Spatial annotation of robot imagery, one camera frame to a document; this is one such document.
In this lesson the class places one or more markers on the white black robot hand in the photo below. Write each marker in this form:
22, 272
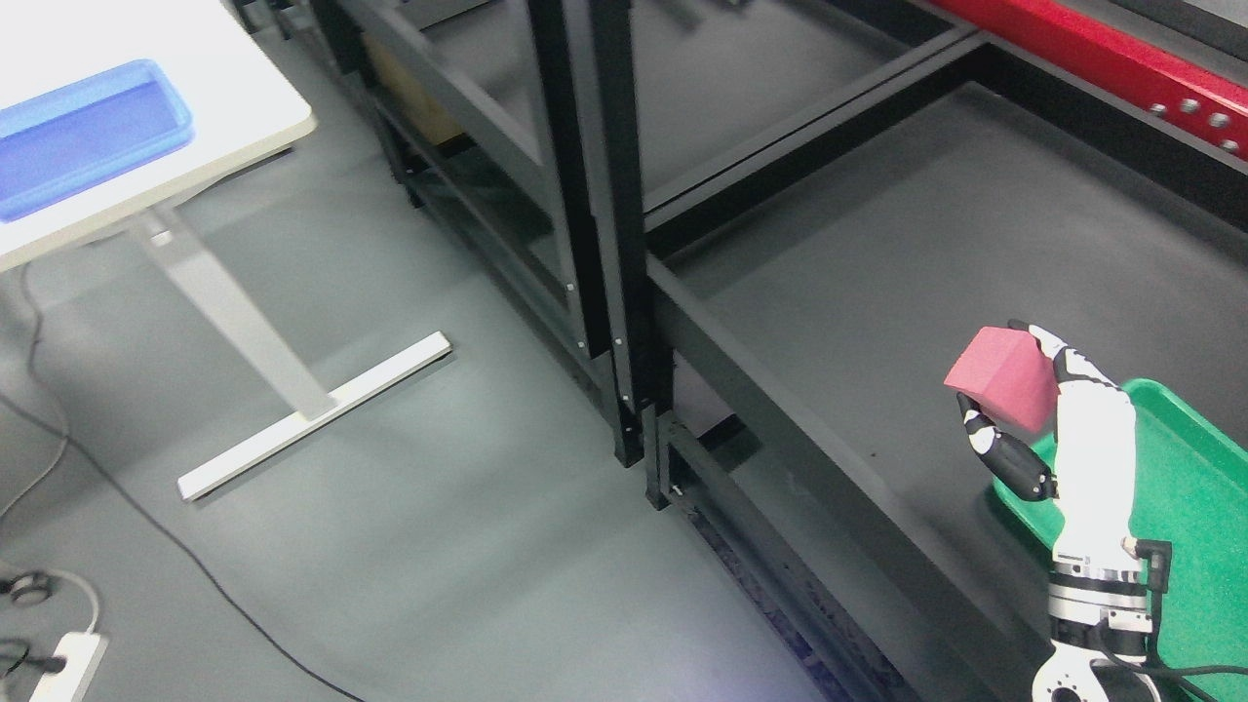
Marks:
1094, 479

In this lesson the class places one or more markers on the pink foam block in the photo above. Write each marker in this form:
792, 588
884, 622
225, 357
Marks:
1004, 371

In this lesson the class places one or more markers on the green plastic tray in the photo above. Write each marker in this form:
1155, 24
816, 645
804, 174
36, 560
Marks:
1190, 490

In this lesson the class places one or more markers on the black metal shelf right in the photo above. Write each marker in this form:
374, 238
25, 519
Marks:
806, 208

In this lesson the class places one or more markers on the black metal shelf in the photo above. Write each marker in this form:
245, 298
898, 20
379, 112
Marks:
806, 208
487, 146

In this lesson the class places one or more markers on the black metal shelf left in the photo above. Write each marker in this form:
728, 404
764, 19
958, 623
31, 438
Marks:
487, 146

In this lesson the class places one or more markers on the blue plastic tray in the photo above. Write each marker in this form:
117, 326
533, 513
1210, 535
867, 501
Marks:
63, 142

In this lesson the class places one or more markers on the red metal beam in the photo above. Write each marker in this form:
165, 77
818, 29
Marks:
1199, 102

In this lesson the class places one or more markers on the brown wooden cabinet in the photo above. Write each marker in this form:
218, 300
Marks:
419, 107

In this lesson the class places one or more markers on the white standing desk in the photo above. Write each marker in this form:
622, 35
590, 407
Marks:
243, 111

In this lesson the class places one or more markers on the white power strip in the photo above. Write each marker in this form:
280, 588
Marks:
80, 654

